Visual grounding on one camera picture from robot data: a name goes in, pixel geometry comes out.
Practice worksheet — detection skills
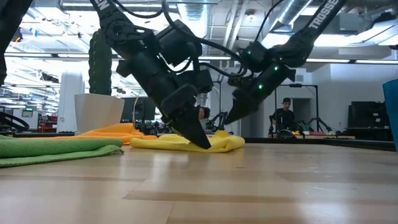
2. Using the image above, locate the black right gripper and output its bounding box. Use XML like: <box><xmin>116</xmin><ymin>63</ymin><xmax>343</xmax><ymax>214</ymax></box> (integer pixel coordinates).
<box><xmin>223</xmin><ymin>63</ymin><xmax>296</xmax><ymax>125</ymax></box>

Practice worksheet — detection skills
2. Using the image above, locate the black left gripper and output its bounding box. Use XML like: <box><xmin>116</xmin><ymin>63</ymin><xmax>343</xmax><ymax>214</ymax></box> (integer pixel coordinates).
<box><xmin>116</xmin><ymin>51</ymin><xmax>215</xmax><ymax>150</ymax></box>

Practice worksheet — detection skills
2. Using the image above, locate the yellow microfiber towel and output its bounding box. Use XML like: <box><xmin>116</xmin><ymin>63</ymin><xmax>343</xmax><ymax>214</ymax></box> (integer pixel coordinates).
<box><xmin>130</xmin><ymin>130</ymin><xmax>246</xmax><ymax>153</ymax></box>

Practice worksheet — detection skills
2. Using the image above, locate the orange microfiber towel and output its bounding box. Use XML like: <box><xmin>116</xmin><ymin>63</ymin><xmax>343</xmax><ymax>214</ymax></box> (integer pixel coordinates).
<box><xmin>54</xmin><ymin>123</ymin><xmax>158</xmax><ymax>146</ymax></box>

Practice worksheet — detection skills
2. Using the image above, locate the green microfiber towel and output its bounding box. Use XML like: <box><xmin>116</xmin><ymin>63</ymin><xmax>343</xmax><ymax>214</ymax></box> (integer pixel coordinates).
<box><xmin>0</xmin><ymin>134</ymin><xmax>124</xmax><ymax>169</ymax></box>

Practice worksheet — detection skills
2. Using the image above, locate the person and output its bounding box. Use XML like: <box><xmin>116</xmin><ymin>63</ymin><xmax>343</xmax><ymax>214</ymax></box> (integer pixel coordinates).
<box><xmin>198</xmin><ymin>106</ymin><xmax>211</xmax><ymax>130</ymax></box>
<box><xmin>269</xmin><ymin>97</ymin><xmax>298</xmax><ymax>138</ymax></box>

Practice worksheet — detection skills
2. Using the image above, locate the black background monitor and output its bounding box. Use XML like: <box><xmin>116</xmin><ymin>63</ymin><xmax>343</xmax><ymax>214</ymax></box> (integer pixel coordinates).
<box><xmin>121</xmin><ymin>96</ymin><xmax>156</xmax><ymax>123</ymax></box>

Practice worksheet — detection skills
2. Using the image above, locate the white hexagonal plant pot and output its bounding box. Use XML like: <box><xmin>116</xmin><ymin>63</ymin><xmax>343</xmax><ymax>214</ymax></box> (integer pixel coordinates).
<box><xmin>74</xmin><ymin>93</ymin><xmax>125</xmax><ymax>135</ymax></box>

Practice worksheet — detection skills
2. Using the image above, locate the green cactus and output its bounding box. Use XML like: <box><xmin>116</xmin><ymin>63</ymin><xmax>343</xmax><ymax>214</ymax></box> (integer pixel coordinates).
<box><xmin>88</xmin><ymin>29</ymin><xmax>113</xmax><ymax>96</ymax></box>

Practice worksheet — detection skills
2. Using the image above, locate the black background cabinet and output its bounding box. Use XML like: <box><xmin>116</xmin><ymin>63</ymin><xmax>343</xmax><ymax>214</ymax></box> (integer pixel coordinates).
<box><xmin>345</xmin><ymin>101</ymin><xmax>394</xmax><ymax>141</ymax></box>

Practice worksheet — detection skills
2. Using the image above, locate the dark blue plastic tray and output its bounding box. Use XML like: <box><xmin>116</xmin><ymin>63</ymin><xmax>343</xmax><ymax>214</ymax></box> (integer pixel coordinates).
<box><xmin>382</xmin><ymin>78</ymin><xmax>398</xmax><ymax>153</ymax></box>

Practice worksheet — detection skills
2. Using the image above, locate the black background rack frame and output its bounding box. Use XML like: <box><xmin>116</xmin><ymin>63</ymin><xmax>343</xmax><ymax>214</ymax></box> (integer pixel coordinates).
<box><xmin>273</xmin><ymin>83</ymin><xmax>320</xmax><ymax>131</ymax></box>

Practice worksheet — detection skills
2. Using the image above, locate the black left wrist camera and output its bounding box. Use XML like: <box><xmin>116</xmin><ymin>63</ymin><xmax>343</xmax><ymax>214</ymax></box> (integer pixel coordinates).
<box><xmin>157</xmin><ymin>20</ymin><xmax>203</xmax><ymax>68</ymax></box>

